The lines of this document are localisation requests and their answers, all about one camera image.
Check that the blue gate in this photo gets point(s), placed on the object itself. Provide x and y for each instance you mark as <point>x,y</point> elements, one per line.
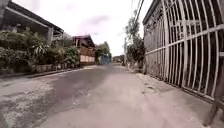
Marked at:
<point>105,59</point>

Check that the utility pole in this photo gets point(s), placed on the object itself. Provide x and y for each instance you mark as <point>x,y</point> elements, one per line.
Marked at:
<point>125,51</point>

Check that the tree beside fence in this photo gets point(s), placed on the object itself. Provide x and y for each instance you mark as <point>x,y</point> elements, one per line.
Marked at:
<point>135,46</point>

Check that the house with red-brown roof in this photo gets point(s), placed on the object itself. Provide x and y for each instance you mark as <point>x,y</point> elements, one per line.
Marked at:
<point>85,48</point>

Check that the grey asphalt road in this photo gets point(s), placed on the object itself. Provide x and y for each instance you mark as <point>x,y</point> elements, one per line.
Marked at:
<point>100,96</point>

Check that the white metal bar fence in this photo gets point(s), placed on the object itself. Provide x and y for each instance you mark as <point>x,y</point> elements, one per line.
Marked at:
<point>186,46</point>

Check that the green garden bushes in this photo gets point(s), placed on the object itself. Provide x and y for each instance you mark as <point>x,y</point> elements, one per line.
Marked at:
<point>30,50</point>

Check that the grey house with flat roof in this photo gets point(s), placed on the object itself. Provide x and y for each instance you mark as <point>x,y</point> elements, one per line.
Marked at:
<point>23,20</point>

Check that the low planter wall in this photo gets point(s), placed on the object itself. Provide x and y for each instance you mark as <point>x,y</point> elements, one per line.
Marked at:
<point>50,67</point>

